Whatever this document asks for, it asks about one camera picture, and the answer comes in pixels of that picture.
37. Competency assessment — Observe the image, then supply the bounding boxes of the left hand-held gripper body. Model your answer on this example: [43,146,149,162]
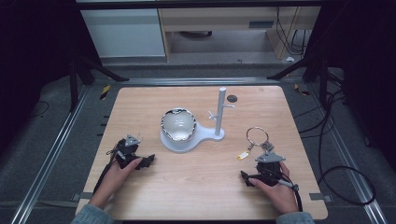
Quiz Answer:
[113,133,142,170]

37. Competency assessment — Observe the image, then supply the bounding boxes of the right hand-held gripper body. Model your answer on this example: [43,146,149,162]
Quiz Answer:
[254,151,287,188]

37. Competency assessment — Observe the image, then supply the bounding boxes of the metal key ring with keys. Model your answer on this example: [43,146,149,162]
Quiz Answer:
[236,125,276,161]

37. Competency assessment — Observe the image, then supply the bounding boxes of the person's right hand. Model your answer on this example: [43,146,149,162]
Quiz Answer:
[247,161,300,216]

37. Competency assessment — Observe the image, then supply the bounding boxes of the person's left hand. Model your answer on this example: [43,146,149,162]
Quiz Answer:
[89,157,144,209]

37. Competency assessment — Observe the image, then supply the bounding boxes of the shiny metal bowl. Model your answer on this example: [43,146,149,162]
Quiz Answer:
[160,106,198,143]

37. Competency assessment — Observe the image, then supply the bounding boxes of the yellow black tape strip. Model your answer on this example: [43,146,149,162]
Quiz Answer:
[99,84,112,101]

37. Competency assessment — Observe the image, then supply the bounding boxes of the white stand with pegs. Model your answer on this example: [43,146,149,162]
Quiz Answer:
[159,86,235,154]

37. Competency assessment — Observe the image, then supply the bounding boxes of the black metal stand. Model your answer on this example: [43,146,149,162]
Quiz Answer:
[266,50,332,108]
[68,55,131,114]

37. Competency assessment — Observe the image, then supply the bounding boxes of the white cabinet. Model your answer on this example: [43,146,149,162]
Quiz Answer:
[79,7,167,59]

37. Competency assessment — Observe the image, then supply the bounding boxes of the right hand-held gripper cable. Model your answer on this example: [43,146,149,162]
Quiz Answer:
[266,169,304,214]

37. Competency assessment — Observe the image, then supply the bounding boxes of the hand-held gripper cable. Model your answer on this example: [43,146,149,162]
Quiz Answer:
[92,141,126,196]
[266,169,304,214]

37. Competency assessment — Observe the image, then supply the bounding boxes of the left hand-held gripper cable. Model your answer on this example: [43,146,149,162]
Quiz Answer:
[92,141,126,196]

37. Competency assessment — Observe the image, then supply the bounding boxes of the black looped floor cable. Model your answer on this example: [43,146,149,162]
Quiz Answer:
[317,89,376,207]

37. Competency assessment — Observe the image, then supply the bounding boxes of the grey table bracket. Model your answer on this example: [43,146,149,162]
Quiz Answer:
[308,192,333,203]

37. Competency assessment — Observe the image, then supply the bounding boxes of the metal floor rail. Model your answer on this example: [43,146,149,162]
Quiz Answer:
[9,83,92,224]
[307,83,389,224]

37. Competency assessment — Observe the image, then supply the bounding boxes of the thin black floor cable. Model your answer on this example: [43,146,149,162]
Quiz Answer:
[28,99,50,119]

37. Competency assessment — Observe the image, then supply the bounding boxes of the black cables under desk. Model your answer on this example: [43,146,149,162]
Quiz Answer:
[275,7,313,58]

